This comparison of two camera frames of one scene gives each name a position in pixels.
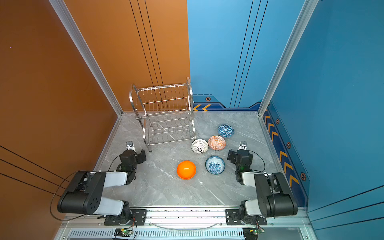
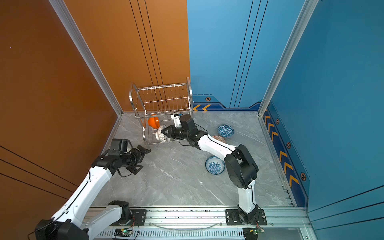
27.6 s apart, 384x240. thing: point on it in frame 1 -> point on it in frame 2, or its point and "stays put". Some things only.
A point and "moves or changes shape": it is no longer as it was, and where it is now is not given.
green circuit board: [123, 232] stays put
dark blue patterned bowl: [226, 130] stays put
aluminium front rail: [184, 224] stays put
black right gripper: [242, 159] -> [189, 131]
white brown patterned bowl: [199, 146] moves or changes shape
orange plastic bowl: [186, 170] -> [154, 122]
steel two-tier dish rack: [165, 113] stays put
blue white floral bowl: [215, 165] stays put
